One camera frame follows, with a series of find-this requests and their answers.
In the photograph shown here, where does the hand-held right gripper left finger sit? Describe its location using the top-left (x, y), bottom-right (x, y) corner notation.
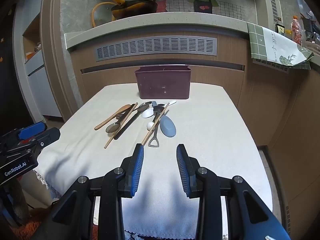
top-left (32, 144), bottom-right (145, 240)

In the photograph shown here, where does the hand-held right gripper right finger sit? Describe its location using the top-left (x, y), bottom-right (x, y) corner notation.
top-left (176, 144), bottom-right (292, 240)

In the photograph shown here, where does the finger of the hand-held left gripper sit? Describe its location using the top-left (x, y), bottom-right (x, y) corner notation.
top-left (17, 121), bottom-right (47, 140)
top-left (30, 127), bottom-right (61, 155)

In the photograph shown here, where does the shovel-shaped metal spoon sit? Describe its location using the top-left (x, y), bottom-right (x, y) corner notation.
top-left (148, 105), bottom-right (165, 148)

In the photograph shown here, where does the black-handled steel spoon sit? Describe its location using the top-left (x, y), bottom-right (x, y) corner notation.
top-left (114, 101), bottom-right (152, 140)

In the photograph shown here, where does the blue-grey rice paddle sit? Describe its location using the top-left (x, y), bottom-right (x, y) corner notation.
top-left (151, 101), bottom-right (177, 138)

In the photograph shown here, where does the translucent grey spoon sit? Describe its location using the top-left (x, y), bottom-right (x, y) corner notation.
top-left (105, 109), bottom-right (132, 134)

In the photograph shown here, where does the white plastic spoon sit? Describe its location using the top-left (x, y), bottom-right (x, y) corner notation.
top-left (141, 100), bottom-right (177, 119)

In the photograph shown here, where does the wooden spoon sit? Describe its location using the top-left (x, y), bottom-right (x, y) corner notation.
top-left (94, 104), bottom-right (132, 131)

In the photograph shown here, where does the maroon plastic utensil holder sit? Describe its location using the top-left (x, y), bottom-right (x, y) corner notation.
top-left (134, 65), bottom-right (192, 100)

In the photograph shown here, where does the white tablecloth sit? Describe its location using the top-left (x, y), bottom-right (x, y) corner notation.
top-left (34, 84), bottom-right (273, 238)

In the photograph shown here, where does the white shelf cabinet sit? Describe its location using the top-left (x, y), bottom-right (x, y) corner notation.
top-left (12, 4), bottom-right (63, 118)

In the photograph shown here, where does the red floor mat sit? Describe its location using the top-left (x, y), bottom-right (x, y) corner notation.
top-left (10, 206), bottom-right (100, 240)

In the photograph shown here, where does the wooden kitchen counter cabinet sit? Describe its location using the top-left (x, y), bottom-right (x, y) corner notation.
top-left (40, 12), bottom-right (320, 240)

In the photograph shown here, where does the long grey vent grille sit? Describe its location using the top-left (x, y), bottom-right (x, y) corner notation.
top-left (94, 36), bottom-right (217, 62)

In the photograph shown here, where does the glass lid yellow rim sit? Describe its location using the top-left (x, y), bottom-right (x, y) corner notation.
top-left (92, 2), bottom-right (118, 28)

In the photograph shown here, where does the short grey vent grille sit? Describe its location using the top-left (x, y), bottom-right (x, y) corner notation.
top-left (252, 58), bottom-right (293, 74)

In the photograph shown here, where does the green checked cloth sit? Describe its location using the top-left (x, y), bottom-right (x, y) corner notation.
top-left (247, 22), bottom-right (315, 70)

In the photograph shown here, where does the red snack bag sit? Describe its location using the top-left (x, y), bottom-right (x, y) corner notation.
top-left (290, 16), bottom-right (304, 47)

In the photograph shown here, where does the black basket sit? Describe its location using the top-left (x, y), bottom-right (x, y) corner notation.
top-left (300, 11), bottom-right (320, 32)

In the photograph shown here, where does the black frying pan yellow handle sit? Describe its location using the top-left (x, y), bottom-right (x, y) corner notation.
top-left (100, 0), bottom-right (157, 20)

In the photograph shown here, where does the white slotted wall vent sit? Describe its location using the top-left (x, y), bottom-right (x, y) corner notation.
top-left (269, 0), bottom-right (278, 22)

